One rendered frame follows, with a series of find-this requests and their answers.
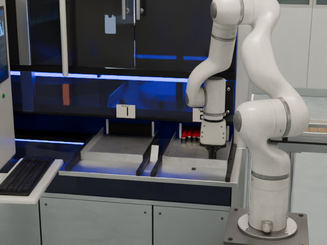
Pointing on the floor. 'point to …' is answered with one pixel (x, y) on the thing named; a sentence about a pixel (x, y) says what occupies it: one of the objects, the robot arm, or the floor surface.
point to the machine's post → (242, 83)
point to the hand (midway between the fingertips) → (212, 155)
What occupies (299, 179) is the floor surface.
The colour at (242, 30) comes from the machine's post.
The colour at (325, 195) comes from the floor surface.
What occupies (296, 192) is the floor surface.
